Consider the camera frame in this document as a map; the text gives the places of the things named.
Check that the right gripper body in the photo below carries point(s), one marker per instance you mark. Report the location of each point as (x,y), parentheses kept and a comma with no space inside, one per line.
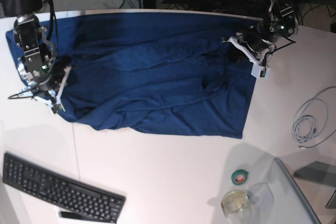
(51,81)

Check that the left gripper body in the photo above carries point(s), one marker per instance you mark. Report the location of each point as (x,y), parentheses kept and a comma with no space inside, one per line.
(257,42)

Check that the dark blue t-shirt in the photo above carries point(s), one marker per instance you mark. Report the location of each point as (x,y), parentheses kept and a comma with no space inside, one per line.
(157,73)

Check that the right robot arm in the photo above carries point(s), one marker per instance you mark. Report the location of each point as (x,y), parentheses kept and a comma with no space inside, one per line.
(39,65)

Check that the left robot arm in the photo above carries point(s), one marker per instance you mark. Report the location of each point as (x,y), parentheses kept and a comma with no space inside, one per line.
(279,21)

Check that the black computer keyboard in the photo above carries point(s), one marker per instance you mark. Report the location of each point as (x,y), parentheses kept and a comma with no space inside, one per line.
(80,201)

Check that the green tape roll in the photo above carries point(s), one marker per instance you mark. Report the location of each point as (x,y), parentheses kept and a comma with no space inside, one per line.
(239,177)

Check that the clear tape dispenser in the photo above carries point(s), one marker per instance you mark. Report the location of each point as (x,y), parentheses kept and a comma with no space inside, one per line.
(236,207)

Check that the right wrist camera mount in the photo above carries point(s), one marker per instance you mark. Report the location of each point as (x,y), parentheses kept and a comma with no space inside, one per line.
(52,97)

